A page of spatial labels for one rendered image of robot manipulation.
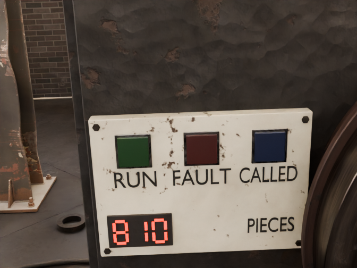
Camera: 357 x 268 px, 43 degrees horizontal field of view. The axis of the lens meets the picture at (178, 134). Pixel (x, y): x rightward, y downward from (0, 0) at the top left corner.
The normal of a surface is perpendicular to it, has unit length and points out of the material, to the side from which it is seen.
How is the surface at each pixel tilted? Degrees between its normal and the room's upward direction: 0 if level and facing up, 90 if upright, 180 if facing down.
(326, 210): 78
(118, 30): 90
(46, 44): 90
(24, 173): 92
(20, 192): 90
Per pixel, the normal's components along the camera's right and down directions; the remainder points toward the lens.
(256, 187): 0.03, 0.29
